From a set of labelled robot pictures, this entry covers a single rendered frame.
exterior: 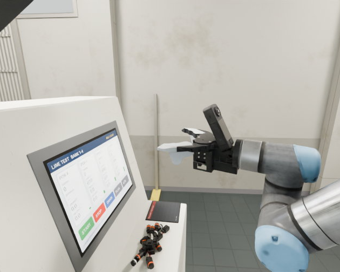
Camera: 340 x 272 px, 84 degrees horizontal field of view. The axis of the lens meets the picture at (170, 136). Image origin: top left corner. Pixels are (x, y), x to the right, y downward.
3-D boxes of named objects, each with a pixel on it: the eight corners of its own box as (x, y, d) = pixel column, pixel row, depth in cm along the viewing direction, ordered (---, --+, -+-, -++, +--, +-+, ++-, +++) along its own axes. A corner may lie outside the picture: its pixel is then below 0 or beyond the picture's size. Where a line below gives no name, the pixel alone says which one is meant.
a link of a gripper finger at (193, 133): (182, 143, 64) (197, 154, 56) (181, 126, 61) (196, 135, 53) (190, 141, 65) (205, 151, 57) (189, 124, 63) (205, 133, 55)
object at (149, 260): (159, 276, 64) (158, 263, 62) (129, 271, 65) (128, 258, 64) (170, 228, 86) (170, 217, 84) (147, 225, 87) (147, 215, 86)
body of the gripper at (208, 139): (190, 169, 51) (236, 179, 46) (189, 139, 48) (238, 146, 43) (200, 156, 58) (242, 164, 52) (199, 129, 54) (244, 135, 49)
